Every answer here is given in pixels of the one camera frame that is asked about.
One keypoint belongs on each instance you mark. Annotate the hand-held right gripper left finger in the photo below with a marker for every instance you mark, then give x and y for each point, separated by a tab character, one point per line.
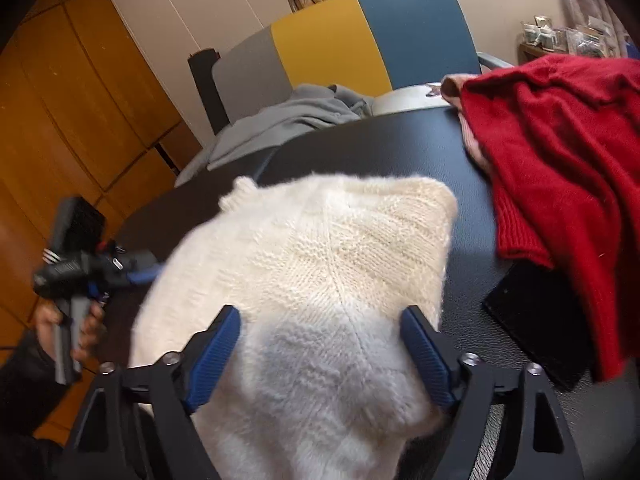
215	355

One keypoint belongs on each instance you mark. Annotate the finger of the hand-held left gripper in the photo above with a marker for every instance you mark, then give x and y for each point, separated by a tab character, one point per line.
145	275

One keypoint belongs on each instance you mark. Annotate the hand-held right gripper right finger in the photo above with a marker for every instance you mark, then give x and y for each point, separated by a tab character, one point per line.
425	360

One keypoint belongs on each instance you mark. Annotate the cream knit sweater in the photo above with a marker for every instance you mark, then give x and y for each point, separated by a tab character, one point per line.
310	270

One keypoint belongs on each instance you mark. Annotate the person's left forearm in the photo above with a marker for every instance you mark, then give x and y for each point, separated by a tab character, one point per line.
27	385

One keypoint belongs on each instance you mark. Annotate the person's left hand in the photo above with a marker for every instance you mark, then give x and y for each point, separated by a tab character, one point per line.
92	327

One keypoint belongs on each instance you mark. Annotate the black flat pad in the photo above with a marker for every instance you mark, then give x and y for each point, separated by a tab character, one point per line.
535	325

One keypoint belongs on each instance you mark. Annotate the wooden wardrobe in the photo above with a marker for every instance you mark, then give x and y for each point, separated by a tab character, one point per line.
75	110

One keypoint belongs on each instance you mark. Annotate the black upright board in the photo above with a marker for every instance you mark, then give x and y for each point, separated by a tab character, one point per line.
207	90

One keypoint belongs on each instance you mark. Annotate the grey fleece garment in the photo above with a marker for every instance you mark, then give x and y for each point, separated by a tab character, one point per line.
280	115

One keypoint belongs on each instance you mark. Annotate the pink knit garment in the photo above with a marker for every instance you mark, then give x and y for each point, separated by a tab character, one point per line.
470	130

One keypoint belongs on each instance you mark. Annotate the red knit sweater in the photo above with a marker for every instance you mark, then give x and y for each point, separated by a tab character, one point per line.
560	160

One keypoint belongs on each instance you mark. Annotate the white deer print pillow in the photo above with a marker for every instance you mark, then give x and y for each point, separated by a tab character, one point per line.
405	100

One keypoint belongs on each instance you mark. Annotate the grey yellow blue armchair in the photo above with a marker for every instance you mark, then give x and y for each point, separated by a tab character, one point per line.
330	45

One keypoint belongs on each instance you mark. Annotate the wooden desk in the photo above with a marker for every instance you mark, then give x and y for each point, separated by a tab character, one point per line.
530	52

